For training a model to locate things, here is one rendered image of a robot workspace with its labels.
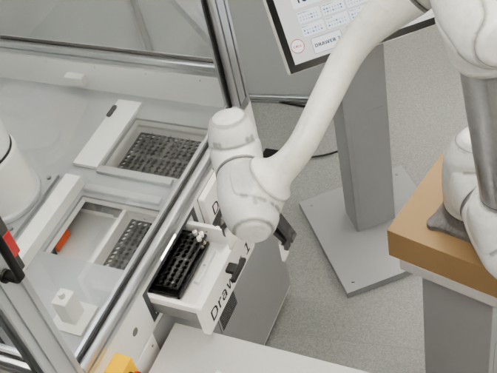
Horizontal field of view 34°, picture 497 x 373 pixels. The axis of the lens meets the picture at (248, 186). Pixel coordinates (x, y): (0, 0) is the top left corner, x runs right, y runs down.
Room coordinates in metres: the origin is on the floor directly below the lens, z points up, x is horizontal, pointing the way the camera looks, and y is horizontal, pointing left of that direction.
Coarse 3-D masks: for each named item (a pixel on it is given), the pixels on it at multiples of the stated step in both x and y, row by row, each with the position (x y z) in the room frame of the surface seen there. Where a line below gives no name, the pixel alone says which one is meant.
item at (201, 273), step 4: (212, 252) 1.37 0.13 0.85; (208, 256) 1.36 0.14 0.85; (212, 256) 1.36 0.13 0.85; (208, 260) 1.35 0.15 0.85; (204, 264) 1.34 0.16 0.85; (208, 264) 1.34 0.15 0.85; (200, 268) 1.33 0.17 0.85; (204, 268) 1.33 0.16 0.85; (200, 272) 1.32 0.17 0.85; (204, 272) 1.32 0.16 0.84; (196, 276) 1.31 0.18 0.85; (200, 276) 1.31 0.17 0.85; (196, 280) 1.29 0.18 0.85; (200, 280) 1.30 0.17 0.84
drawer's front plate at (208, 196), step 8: (208, 184) 1.54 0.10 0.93; (216, 184) 1.55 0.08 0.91; (208, 192) 1.51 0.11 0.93; (216, 192) 1.54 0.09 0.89; (200, 200) 1.49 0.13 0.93; (208, 200) 1.50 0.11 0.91; (216, 200) 1.53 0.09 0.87; (200, 208) 1.49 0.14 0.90; (208, 208) 1.49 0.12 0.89; (216, 208) 1.52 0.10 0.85; (208, 216) 1.48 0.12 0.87
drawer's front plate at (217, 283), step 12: (240, 240) 1.34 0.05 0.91; (228, 252) 1.29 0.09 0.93; (240, 252) 1.33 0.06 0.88; (216, 276) 1.23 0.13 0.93; (228, 276) 1.26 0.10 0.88; (216, 288) 1.21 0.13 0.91; (228, 288) 1.25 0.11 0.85; (204, 300) 1.16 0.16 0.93; (216, 300) 1.20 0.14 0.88; (204, 312) 1.15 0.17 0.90; (216, 312) 1.18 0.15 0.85; (204, 324) 1.15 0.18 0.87
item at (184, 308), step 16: (192, 224) 1.44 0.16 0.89; (208, 224) 1.43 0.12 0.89; (208, 240) 1.42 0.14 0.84; (224, 240) 1.40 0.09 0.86; (208, 272) 1.32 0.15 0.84; (192, 288) 1.28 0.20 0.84; (160, 304) 1.23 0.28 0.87; (176, 304) 1.20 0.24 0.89; (192, 304) 1.19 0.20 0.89; (192, 320) 1.18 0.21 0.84
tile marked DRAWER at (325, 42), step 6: (336, 30) 1.94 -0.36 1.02; (318, 36) 1.93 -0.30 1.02; (324, 36) 1.93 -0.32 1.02; (330, 36) 1.93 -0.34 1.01; (336, 36) 1.92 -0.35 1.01; (312, 42) 1.92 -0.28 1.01; (318, 42) 1.92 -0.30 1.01; (324, 42) 1.92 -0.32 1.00; (330, 42) 1.91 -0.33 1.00; (336, 42) 1.91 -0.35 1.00; (318, 48) 1.91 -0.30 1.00; (324, 48) 1.90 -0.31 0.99; (330, 48) 1.90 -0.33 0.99
